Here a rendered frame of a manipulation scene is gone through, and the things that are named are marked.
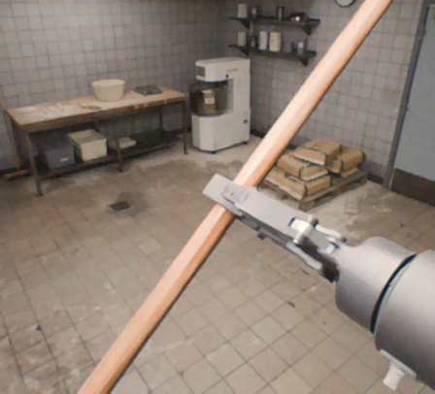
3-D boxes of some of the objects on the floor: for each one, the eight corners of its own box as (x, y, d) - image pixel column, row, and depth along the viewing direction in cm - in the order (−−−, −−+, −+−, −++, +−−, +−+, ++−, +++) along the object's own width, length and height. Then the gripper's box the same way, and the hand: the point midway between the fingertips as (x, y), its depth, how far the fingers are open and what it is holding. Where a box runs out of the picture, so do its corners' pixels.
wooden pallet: (304, 213, 414) (306, 201, 408) (255, 186, 471) (255, 176, 464) (366, 182, 480) (368, 173, 473) (317, 163, 536) (317, 153, 530)
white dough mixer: (204, 158, 550) (203, 67, 492) (183, 147, 592) (179, 61, 534) (250, 145, 601) (254, 60, 543) (228, 135, 642) (229, 55, 585)
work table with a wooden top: (37, 196, 447) (19, 124, 407) (20, 174, 503) (4, 109, 464) (189, 153, 567) (187, 94, 528) (163, 139, 624) (159, 84, 585)
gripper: (348, 311, 24) (160, 183, 41) (394, 353, 35) (231, 240, 52) (407, 217, 25) (201, 131, 42) (434, 287, 37) (262, 196, 53)
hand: (236, 201), depth 45 cm, fingers closed on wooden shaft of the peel, 3 cm apart
